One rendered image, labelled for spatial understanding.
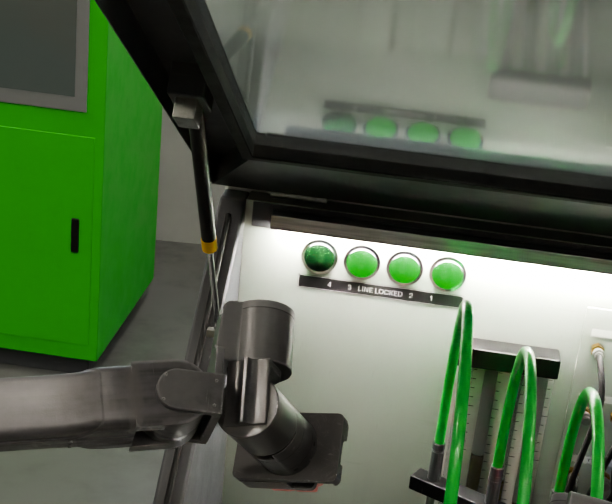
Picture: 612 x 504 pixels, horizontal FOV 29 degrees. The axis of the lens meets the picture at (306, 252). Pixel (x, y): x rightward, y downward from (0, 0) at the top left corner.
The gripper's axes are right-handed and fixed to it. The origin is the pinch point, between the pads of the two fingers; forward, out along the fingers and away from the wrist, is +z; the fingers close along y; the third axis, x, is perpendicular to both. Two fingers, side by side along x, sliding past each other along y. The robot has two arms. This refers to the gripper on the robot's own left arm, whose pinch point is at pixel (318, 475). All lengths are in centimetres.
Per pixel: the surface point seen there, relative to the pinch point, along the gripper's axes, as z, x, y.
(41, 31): 139, -182, 165
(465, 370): 11.3, -15.8, -11.1
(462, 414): 10.5, -10.5, -11.3
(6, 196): 176, -144, 189
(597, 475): 21.4, -7.7, -24.3
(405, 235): 28, -42, 3
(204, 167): -4.9, -33.7, 16.9
